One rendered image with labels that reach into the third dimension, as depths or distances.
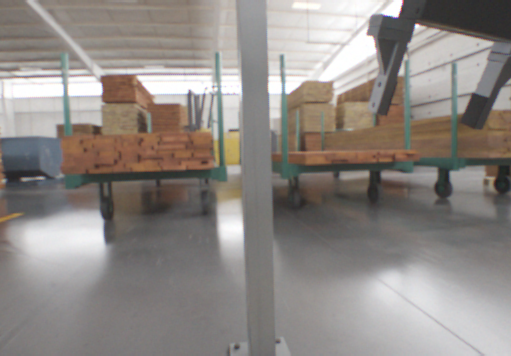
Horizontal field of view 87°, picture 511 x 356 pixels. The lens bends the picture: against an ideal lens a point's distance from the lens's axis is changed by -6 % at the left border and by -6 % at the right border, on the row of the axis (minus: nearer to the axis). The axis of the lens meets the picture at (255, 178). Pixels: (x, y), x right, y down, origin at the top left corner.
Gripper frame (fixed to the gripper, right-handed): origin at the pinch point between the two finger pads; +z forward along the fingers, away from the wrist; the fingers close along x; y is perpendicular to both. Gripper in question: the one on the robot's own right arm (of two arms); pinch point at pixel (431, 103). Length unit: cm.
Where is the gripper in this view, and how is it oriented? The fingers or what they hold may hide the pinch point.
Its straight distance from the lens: 41.1
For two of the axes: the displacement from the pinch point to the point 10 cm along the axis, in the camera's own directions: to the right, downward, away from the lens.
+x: 9.9, 0.9, 1.2
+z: -1.3, 8.8, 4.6
